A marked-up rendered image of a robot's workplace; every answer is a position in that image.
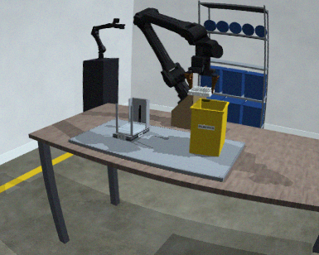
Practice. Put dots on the yellow open-top bin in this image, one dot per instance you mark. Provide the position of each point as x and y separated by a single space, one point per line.
207 117

